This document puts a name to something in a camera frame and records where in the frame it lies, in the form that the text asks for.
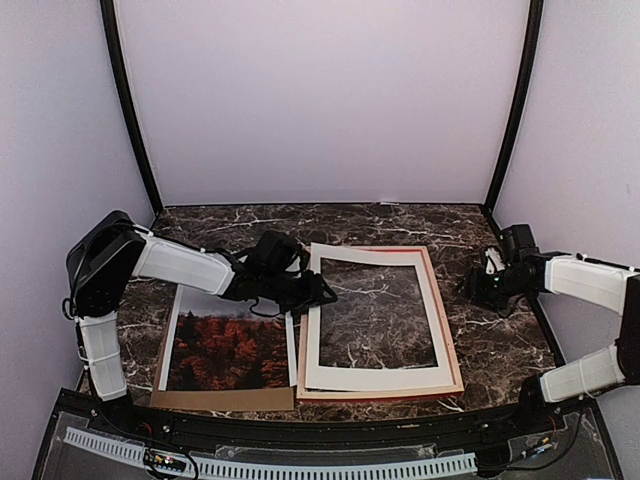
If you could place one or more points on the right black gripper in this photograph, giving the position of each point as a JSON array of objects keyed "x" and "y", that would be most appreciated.
[{"x": 473, "y": 279}]

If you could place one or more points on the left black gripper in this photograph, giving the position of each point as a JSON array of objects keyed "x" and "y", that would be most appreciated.
[{"x": 312, "y": 295}]

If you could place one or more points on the red wooden picture frame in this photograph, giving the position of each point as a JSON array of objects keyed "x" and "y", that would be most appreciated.
[{"x": 445, "y": 350}]

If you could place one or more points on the white mat board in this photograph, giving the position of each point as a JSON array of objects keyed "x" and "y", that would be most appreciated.
[{"x": 370, "y": 320}]

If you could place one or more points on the brown cardboard backing board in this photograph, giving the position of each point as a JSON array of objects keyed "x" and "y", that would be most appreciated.
[{"x": 276, "y": 399}]

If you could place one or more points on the autumn forest photo print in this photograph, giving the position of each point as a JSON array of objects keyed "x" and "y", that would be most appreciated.
[{"x": 214, "y": 344}]

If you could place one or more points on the clear acrylic sheet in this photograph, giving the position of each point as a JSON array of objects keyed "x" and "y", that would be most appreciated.
[{"x": 379, "y": 320}]

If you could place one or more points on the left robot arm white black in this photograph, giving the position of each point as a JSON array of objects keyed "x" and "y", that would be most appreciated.
[{"x": 117, "y": 250}]

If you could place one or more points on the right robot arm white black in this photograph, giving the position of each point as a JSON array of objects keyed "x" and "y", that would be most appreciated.
[{"x": 594, "y": 305}]

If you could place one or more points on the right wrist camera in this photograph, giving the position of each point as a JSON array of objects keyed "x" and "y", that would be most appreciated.
[{"x": 492, "y": 260}]

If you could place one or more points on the black front rail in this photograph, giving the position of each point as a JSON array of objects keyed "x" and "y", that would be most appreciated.
[{"x": 466, "y": 431}]

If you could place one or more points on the white slotted cable duct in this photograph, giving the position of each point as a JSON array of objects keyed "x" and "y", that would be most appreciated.
[{"x": 175, "y": 465}]

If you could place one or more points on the right black corner post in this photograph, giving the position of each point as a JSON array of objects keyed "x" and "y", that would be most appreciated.
[{"x": 525, "y": 70}]

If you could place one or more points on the black corner post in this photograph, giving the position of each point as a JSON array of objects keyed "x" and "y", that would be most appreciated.
[
  {"x": 525, "y": 70},
  {"x": 128, "y": 109}
]

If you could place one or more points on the left black corner post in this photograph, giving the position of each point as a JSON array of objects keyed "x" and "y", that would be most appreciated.
[{"x": 128, "y": 109}]

